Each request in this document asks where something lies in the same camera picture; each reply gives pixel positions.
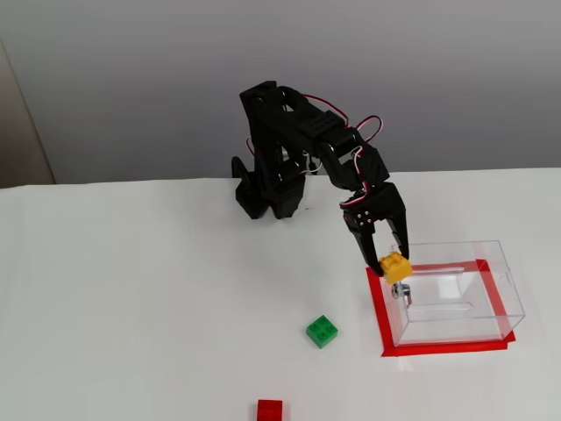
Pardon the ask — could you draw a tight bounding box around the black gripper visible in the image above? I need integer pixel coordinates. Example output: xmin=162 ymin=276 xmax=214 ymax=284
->
xmin=338 ymin=146 xmax=411 ymax=277

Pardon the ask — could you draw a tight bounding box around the silver lock cylinder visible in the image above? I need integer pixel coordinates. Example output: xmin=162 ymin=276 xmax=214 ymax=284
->
xmin=390 ymin=282 xmax=415 ymax=306

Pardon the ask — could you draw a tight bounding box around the red lego brick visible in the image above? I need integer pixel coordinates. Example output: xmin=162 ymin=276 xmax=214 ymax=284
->
xmin=257 ymin=398 xmax=285 ymax=421

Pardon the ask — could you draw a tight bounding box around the yellow lego brick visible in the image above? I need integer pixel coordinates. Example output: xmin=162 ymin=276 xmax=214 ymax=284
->
xmin=377 ymin=251 xmax=415 ymax=287

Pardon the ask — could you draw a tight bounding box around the red white looped arm cable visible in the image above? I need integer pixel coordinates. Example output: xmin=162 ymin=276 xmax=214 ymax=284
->
xmin=354 ymin=114 xmax=387 ymax=145

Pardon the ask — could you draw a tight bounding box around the red white gripper servo cable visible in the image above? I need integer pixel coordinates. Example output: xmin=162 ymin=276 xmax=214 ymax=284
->
xmin=339 ymin=146 xmax=368 ymax=208

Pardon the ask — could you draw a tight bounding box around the black table clamp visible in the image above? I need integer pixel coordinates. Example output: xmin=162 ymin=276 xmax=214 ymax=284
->
xmin=231 ymin=155 xmax=264 ymax=221

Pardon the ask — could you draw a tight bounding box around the red tape square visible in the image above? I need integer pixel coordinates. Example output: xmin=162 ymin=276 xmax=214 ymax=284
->
xmin=365 ymin=259 xmax=517 ymax=359

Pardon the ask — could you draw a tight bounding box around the green lego brick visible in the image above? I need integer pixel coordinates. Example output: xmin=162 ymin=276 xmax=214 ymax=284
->
xmin=305 ymin=314 xmax=341 ymax=351

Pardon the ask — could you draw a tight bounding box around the transparent plastic box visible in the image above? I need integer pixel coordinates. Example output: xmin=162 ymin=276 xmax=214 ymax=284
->
xmin=379 ymin=239 xmax=527 ymax=348

